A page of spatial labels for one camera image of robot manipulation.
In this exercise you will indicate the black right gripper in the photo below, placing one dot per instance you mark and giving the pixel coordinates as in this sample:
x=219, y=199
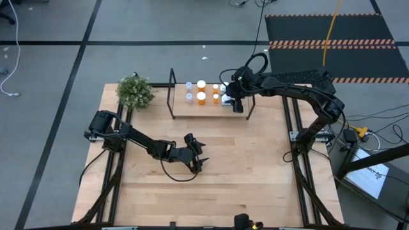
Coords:
x=240, y=87

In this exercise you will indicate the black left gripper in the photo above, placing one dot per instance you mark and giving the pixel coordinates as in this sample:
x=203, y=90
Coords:
x=191, y=153

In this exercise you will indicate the small amber pill vial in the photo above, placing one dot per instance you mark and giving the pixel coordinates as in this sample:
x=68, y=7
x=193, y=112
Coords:
x=215, y=87
x=216, y=96

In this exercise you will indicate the large amber pill bottle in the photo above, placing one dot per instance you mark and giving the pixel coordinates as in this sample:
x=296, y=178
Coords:
x=201, y=84
x=201, y=96

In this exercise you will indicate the clear pill bottle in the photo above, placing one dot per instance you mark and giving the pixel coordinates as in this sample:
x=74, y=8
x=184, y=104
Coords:
x=188, y=85
x=189, y=97

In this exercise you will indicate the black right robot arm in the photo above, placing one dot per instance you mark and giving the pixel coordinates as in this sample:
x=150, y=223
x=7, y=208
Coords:
x=303, y=92

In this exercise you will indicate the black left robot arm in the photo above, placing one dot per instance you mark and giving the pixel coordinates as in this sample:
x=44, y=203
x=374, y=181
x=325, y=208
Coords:
x=143, y=142

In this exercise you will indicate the black perforated computer tower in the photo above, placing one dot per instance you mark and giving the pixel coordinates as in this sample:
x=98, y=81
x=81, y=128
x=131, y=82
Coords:
x=297, y=76

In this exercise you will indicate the person's head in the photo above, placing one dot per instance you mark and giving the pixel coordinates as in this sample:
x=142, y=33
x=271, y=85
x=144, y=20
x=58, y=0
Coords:
x=242, y=221

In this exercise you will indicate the green potted plant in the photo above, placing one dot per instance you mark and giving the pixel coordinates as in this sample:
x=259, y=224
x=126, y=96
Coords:
x=135, y=92

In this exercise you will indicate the black hazard-striped floor mat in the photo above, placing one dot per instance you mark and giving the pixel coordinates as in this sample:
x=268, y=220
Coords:
x=351, y=60

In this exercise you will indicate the white-screen monitor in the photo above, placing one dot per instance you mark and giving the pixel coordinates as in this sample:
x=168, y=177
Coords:
x=367, y=175

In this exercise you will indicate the black stand beam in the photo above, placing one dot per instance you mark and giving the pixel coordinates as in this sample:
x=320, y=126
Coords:
x=377, y=157

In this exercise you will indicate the black office chair base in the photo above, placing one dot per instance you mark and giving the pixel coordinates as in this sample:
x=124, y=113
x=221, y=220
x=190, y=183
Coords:
x=6, y=17

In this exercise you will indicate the wooden shelf black metal frame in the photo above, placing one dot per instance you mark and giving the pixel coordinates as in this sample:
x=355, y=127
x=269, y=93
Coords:
x=204, y=110

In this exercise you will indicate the black metal rig frame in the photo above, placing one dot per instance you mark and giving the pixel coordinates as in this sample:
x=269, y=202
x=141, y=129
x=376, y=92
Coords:
x=287, y=105

